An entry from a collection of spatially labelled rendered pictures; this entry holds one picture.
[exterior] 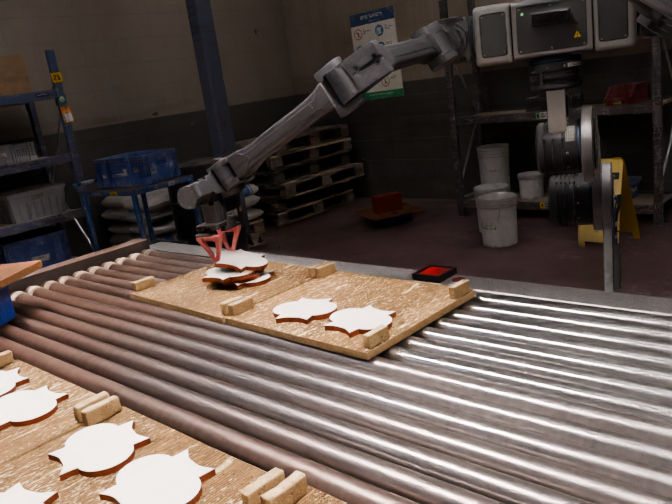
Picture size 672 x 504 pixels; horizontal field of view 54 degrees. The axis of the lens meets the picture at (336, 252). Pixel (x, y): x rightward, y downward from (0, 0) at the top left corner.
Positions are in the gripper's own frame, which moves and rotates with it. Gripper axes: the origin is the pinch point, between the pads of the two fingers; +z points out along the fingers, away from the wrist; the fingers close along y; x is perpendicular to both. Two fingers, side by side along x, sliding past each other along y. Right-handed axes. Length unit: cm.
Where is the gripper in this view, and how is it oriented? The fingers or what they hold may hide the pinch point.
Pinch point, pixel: (224, 255)
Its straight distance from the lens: 171.5
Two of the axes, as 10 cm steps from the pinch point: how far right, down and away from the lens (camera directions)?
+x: 9.2, -0.6, -3.9
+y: -3.6, 2.9, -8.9
